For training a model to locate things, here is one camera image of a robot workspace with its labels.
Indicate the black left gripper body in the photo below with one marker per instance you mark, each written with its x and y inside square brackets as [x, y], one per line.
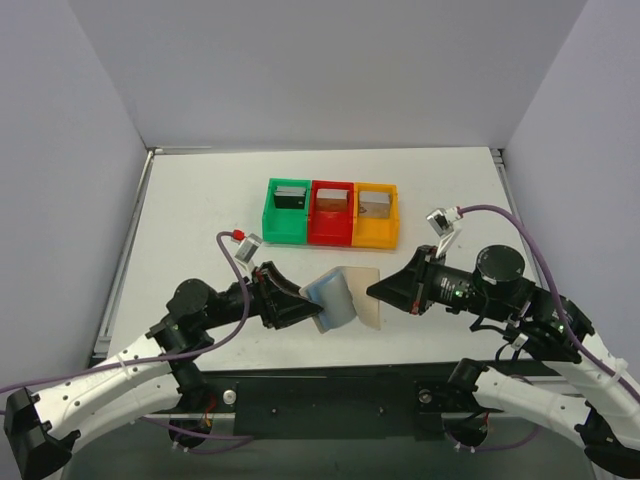
[267, 296]

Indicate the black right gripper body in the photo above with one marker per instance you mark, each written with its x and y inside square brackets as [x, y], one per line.
[420, 279]

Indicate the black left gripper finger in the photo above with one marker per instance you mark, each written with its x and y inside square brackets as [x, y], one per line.
[290, 315]
[276, 289]

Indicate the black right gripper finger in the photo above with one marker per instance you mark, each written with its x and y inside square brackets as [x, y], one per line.
[404, 281]
[401, 300]

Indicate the beige leather card holder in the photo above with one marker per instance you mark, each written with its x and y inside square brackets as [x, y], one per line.
[367, 308]

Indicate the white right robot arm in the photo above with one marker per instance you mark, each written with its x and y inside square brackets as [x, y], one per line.
[603, 420]

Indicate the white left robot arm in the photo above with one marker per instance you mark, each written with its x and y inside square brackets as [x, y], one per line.
[156, 372]

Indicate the cards in yellow bin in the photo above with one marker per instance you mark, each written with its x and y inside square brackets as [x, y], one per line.
[374, 204]

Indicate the black cards in green bin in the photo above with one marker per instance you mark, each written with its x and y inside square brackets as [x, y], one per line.
[290, 197]

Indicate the cards in red bin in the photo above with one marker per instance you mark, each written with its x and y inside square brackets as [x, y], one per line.
[332, 200]

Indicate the yellow plastic bin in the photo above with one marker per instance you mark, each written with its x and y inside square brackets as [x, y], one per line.
[376, 233]

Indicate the green plastic bin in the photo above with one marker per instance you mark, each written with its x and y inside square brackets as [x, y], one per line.
[280, 226]

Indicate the red plastic bin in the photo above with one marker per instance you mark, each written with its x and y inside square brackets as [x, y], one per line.
[330, 228]

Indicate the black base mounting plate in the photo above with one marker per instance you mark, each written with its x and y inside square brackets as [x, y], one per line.
[361, 402]

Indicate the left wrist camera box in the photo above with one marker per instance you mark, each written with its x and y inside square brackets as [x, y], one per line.
[247, 249]

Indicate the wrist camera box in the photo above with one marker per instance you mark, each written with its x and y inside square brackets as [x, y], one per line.
[247, 249]
[445, 223]

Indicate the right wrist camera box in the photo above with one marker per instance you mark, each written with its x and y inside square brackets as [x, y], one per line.
[445, 223]

